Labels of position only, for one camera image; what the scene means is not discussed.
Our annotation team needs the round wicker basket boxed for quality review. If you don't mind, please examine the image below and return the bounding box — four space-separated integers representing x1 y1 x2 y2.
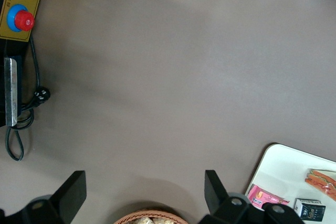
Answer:
114 208 190 224

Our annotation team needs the clear bagged cracker packet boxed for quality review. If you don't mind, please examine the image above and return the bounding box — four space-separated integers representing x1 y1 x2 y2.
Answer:
153 216 184 224
133 216 153 224

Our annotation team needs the triangle sandwich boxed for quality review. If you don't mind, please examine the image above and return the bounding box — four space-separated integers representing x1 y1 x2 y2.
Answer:
304 168 336 201

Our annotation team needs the silver metal bar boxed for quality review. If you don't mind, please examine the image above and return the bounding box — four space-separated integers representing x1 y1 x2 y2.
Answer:
3 57 18 127

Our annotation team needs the black power cable with plug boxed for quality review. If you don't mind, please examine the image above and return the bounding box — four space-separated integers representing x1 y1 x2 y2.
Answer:
5 35 52 162

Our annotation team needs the black snack box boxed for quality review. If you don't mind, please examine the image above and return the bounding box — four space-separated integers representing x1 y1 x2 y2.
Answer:
293 197 327 221

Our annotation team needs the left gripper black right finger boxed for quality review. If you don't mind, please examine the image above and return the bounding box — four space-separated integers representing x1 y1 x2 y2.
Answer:
204 170 250 224

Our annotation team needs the beige plastic tray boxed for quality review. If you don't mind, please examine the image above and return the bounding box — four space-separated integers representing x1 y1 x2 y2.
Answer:
244 142 336 224

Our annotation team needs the pink snack packet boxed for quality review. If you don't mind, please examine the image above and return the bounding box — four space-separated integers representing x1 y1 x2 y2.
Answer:
247 184 291 211

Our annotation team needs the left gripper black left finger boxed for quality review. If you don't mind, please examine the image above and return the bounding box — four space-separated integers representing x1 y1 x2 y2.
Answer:
26 170 87 224

